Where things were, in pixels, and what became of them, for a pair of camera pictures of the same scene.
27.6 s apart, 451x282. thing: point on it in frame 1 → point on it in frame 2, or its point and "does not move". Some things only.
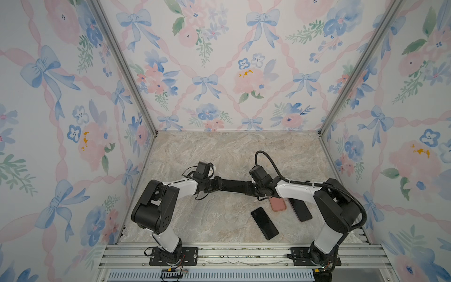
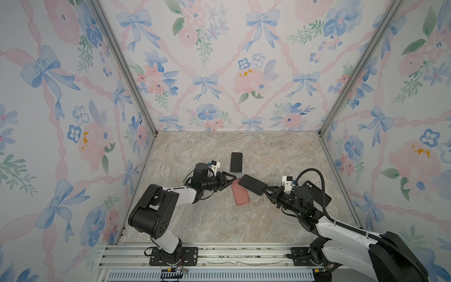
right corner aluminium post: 394,9 does not move
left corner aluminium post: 127,64 does not move
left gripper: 218,183 does not move
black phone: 235,185 → 236,162
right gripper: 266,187 → 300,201
